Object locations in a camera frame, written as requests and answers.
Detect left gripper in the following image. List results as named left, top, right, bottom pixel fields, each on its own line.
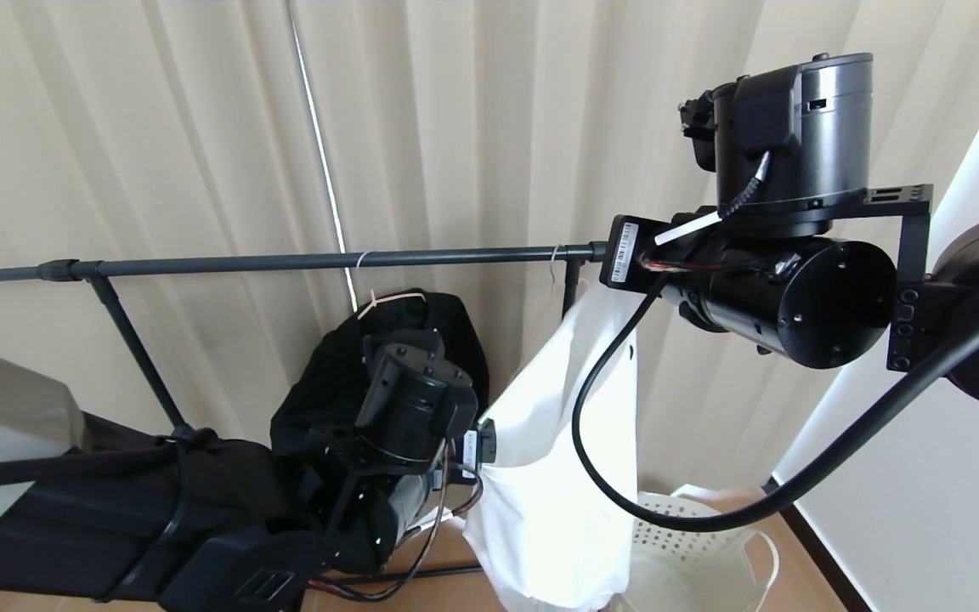
left=320, top=419, right=498, bottom=576

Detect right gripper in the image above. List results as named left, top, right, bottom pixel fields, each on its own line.
left=600, top=212, right=898, bottom=369

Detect black shorts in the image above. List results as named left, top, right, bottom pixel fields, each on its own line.
left=270, top=289, right=490, bottom=460

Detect white garment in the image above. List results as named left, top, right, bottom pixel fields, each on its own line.
left=462, top=280, right=639, bottom=612

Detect white laundry basket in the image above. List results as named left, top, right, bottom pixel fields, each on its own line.
left=613, top=483, right=781, bottom=612

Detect black clothes rack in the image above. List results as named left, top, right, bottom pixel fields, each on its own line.
left=0, top=241, right=611, bottom=587

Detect beige curtain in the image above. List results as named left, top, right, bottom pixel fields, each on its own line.
left=0, top=0, right=979, bottom=511

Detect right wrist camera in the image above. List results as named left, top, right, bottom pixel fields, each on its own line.
left=679, top=81, right=720, bottom=173

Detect black cable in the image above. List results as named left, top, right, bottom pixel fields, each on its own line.
left=572, top=272, right=979, bottom=535

